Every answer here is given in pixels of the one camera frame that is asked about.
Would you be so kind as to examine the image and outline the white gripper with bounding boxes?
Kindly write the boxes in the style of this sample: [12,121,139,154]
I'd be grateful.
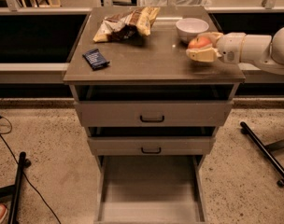
[186,32,246,64]

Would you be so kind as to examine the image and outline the red apple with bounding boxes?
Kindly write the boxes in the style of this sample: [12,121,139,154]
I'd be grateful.
[188,36,212,49]

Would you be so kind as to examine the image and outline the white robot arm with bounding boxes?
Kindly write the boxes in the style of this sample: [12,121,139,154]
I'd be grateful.
[186,27,284,75]

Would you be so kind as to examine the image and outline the grey drawer cabinet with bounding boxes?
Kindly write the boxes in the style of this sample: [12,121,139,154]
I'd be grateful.
[63,5,247,224]

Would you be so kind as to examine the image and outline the top grey drawer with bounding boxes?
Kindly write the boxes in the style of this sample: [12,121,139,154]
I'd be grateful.
[75,84,233,127]

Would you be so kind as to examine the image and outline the grey drawer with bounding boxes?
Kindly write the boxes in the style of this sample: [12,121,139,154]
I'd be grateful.
[88,127,215,156]
[75,84,233,127]
[93,156,208,224]

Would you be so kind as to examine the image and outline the middle grey drawer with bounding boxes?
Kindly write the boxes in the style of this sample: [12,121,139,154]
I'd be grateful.
[88,127,215,156]

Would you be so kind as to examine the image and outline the bottom grey drawer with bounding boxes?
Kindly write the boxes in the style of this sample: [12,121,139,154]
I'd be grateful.
[93,156,208,224]

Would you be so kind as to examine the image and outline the white ceramic bowl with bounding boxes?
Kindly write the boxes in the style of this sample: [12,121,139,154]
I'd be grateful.
[176,18,209,44]

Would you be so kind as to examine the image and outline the yellow brown chip bag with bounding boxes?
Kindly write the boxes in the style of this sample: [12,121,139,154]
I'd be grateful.
[93,7,160,43]

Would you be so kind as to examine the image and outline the blue snack bar wrapper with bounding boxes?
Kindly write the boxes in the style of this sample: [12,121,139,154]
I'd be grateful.
[83,49,109,70]

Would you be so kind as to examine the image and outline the black stand leg right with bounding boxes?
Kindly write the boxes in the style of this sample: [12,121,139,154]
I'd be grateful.
[240,121,284,188]

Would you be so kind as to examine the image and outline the black stand leg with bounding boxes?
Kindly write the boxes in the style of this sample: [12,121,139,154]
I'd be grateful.
[240,121,284,188]
[0,152,31,224]

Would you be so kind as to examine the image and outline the black stand leg left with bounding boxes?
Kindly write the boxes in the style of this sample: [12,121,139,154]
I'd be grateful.
[0,152,31,224]

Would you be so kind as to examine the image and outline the black floor cable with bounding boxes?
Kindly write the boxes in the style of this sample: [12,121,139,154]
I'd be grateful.
[0,109,62,224]

